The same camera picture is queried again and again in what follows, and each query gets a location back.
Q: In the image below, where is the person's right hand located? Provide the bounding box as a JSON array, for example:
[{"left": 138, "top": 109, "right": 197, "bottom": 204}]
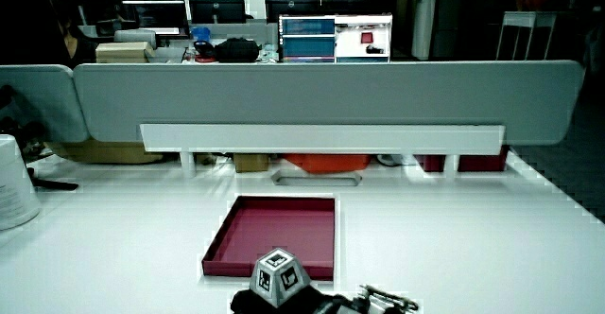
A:
[{"left": 230, "top": 247, "right": 421, "bottom": 314}]

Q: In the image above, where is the white desk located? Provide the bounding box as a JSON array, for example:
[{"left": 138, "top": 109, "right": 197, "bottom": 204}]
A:
[{"left": 0, "top": 148, "right": 605, "bottom": 314}]

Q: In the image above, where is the dark red shallow tray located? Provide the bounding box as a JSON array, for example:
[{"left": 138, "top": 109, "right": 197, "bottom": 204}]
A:
[{"left": 201, "top": 195, "right": 337, "bottom": 282}]

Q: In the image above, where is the orange plastic bin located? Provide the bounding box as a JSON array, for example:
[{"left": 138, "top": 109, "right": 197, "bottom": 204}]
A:
[{"left": 283, "top": 152, "right": 372, "bottom": 174}]

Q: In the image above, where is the small cardboard box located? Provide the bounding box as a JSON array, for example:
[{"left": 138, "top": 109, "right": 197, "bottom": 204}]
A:
[{"left": 233, "top": 152, "right": 270, "bottom": 174}]

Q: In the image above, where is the dark red box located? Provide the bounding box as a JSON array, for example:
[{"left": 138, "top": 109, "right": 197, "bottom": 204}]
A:
[
  {"left": 413, "top": 154, "right": 447, "bottom": 173},
  {"left": 457, "top": 145, "right": 510, "bottom": 173}
]

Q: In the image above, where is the long grey divider panel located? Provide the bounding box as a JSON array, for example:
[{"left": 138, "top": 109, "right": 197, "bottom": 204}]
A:
[{"left": 73, "top": 60, "right": 586, "bottom": 146}]

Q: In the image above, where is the tan cardboard box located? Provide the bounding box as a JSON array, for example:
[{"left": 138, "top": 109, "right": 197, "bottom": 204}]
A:
[{"left": 45, "top": 137, "right": 164, "bottom": 166}]

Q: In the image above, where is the black bag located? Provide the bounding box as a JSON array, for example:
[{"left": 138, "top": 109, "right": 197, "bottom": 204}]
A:
[{"left": 215, "top": 37, "right": 262, "bottom": 63}]

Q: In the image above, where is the lit blue screen monitor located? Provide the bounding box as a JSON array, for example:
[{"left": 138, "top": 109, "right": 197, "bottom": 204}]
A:
[{"left": 278, "top": 14, "right": 337, "bottom": 64}]

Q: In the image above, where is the lit white screen monitor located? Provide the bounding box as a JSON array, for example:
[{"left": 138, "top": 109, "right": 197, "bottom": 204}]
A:
[{"left": 334, "top": 13, "right": 393, "bottom": 64}]

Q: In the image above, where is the large cardboard box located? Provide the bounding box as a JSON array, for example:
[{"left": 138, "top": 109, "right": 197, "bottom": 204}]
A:
[{"left": 95, "top": 41, "right": 156, "bottom": 64}]

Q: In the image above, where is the white pillar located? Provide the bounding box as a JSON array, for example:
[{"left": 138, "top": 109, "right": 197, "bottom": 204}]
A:
[{"left": 410, "top": 0, "right": 441, "bottom": 61}]

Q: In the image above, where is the white cylindrical container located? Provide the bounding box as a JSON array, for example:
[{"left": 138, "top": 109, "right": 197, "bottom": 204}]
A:
[{"left": 0, "top": 133, "right": 42, "bottom": 232}]

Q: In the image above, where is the black monitor with bright edge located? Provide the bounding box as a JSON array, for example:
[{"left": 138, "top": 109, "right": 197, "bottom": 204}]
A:
[{"left": 120, "top": 0, "right": 191, "bottom": 37}]

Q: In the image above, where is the short grey divider panel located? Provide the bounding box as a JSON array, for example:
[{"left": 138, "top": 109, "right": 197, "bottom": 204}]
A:
[{"left": 0, "top": 64, "right": 91, "bottom": 144}]

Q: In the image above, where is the grey desk cable grommet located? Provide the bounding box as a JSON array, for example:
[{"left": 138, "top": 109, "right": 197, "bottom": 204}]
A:
[{"left": 270, "top": 169, "right": 363, "bottom": 187}]

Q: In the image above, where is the white rail shelf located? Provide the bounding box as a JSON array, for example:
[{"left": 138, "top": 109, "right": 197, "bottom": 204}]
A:
[{"left": 139, "top": 123, "right": 506, "bottom": 179}]

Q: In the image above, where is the white frame rack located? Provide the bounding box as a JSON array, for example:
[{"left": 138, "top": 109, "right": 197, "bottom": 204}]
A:
[{"left": 495, "top": 10, "right": 559, "bottom": 61}]

